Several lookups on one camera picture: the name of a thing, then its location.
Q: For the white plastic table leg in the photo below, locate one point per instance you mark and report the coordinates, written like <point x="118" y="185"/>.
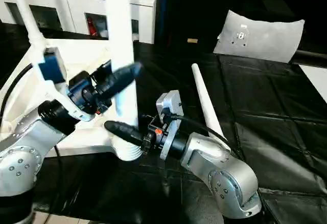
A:
<point x="26" y="11"/>
<point x="204" y="93"/>
<point x="120" y="29"/>

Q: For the white plastic table top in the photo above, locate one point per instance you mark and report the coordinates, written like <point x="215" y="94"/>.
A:
<point x="25" y="93"/>

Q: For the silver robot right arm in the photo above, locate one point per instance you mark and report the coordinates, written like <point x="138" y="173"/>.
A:
<point x="224" y="173"/>

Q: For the red figurine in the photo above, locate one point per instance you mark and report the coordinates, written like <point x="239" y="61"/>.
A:
<point x="92" y="27"/>

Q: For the white glass-door cabinet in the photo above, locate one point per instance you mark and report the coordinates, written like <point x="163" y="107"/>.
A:
<point x="71" y="6"/>

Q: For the black furniture with gold label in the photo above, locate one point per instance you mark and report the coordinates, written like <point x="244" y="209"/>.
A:
<point x="204" y="9"/>

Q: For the grey padded backrest cushion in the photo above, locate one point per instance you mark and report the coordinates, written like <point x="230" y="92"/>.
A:
<point x="260" y="37"/>

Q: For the white flat board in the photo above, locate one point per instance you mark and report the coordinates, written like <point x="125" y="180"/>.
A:
<point x="315" y="78"/>

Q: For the black rod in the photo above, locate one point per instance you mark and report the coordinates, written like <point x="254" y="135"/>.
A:
<point x="311" y="54"/>

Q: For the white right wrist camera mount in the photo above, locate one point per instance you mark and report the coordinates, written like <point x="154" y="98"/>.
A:
<point x="169" y="103"/>

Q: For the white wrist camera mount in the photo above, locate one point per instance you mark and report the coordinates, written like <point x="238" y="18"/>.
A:
<point x="169" y="103"/>
<point x="52" y="68"/>

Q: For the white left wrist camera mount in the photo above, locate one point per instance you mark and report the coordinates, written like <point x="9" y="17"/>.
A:
<point x="52" y="68"/>

